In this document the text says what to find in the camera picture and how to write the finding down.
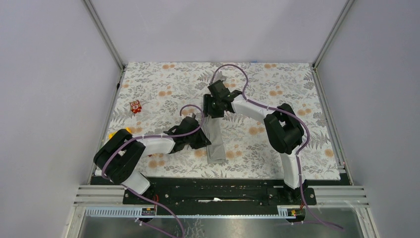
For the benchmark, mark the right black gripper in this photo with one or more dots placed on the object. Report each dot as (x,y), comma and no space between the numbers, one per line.
(207,110)

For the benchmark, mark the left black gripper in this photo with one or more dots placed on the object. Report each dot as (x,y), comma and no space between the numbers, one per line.
(203,141)

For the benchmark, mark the grey cloth napkin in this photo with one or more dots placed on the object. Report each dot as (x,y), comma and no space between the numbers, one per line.
(215,151)

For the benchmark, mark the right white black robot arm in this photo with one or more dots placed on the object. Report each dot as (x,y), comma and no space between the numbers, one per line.
(284,130)

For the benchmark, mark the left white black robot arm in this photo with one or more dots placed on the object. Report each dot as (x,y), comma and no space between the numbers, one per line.
(118,158)

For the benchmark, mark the floral patterned tablecloth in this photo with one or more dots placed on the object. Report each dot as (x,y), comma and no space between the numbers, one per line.
(169,90)

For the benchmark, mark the red owl toy block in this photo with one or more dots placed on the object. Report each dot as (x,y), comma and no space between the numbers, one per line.
(135,107)

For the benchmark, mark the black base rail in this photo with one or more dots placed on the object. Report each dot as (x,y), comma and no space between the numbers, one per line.
(206,196)

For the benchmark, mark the left aluminium frame post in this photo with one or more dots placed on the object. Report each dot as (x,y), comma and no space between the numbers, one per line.
(103,33)

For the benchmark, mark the aluminium frame post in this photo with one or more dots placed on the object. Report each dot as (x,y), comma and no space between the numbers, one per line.
(103,33)
(339,21)

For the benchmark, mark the right aluminium frame post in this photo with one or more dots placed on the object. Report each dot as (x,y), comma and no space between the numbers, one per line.
(339,21)

